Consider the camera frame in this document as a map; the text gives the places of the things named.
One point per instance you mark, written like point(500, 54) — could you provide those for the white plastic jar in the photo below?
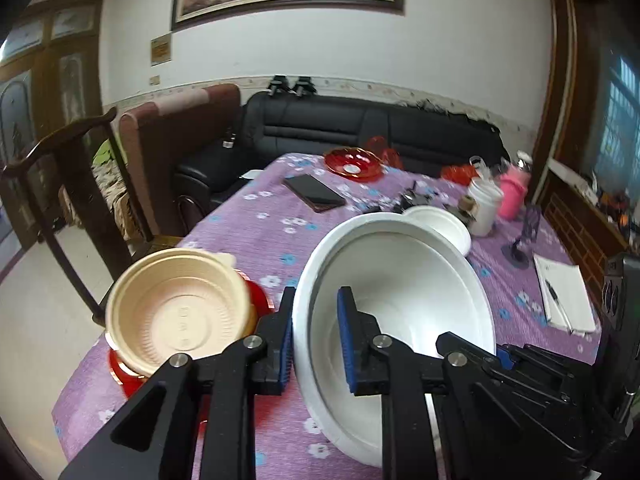
point(485, 210)

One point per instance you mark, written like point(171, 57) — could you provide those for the black smartphone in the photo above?
point(315, 192)

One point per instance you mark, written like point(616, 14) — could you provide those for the lined paper notebook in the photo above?
point(575, 285)

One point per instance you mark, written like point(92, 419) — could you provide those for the patterned cloth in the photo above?
point(107, 180)

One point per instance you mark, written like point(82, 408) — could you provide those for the red plastic bag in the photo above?
point(457, 174)

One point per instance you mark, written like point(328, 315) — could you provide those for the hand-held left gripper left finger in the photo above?
point(286, 340)

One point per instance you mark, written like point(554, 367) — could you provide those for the barred window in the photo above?
point(617, 120)

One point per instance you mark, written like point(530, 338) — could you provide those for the black leather sofa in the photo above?
point(325, 120)

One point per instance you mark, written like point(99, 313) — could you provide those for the dark wooden chair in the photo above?
point(60, 200)

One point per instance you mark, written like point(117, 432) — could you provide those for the black clamp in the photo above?
point(305, 86)
point(278, 85)

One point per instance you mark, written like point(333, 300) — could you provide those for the dark wooden door frame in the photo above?
point(562, 60)

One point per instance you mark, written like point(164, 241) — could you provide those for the brown brick-pattern counter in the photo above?
point(575, 230)

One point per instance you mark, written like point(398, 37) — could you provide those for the small white paper bowl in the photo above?
point(445, 222)

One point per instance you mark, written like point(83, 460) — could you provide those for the pink thermos bottle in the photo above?
point(512, 192)

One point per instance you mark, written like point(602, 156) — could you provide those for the yellow wall sign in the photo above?
point(160, 49)

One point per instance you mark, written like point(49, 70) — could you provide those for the red glass dish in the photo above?
point(387, 152)

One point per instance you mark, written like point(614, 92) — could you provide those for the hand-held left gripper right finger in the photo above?
point(346, 340)

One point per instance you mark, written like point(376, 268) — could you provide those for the cream plastic bowl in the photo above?
point(170, 305)

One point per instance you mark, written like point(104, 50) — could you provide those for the wooden glass-door cabinet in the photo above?
point(75, 85)

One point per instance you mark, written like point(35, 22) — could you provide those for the dark bottle brown cap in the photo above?
point(467, 205)

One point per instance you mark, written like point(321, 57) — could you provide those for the purple floral tablecloth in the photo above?
point(240, 240)

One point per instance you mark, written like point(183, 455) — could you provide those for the clear ballpoint pen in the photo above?
point(555, 300)

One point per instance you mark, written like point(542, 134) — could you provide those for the black phone stand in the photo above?
point(530, 225)

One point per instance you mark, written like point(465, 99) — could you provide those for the maroon armchair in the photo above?
point(165, 150)

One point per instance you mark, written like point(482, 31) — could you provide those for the large white paper bowl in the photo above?
point(410, 280)

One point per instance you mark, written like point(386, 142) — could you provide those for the red glass plate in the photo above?
point(345, 157)
point(257, 300)

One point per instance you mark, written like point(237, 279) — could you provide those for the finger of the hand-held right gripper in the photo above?
point(540, 370)

